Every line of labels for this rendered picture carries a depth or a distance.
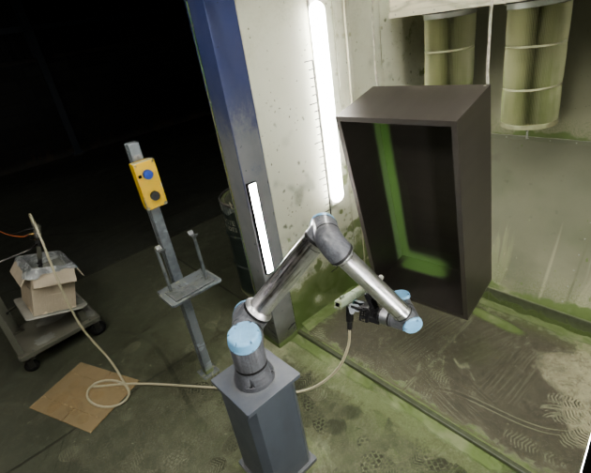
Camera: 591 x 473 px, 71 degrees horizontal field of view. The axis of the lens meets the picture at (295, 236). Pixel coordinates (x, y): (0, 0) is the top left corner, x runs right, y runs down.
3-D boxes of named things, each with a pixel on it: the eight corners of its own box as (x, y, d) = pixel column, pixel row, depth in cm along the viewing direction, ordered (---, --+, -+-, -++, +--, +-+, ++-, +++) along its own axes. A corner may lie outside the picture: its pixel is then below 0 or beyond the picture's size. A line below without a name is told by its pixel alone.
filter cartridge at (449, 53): (472, 122, 323) (477, 2, 283) (474, 137, 294) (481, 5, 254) (423, 126, 336) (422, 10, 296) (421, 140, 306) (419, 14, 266)
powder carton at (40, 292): (9, 297, 336) (5, 251, 325) (68, 285, 365) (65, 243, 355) (25, 323, 299) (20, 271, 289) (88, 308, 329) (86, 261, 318)
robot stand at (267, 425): (274, 503, 204) (248, 416, 174) (238, 464, 225) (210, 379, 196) (317, 460, 221) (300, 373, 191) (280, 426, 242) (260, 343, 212)
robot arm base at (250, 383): (250, 400, 182) (246, 384, 177) (226, 378, 195) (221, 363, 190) (282, 374, 192) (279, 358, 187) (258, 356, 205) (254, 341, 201)
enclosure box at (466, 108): (401, 254, 287) (372, 85, 218) (492, 279, 249) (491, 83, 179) (375, 288, 270) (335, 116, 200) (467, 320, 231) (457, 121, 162)
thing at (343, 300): (340, 339, 219) (340, 299, 213) (333, 336, 222) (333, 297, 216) (384, 307, 256) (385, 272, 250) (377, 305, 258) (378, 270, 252)
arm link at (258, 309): (224, 338, 193) (322, 217, 169) (226, 314, 209) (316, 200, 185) (251, 351, 198) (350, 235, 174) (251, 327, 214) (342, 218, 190)
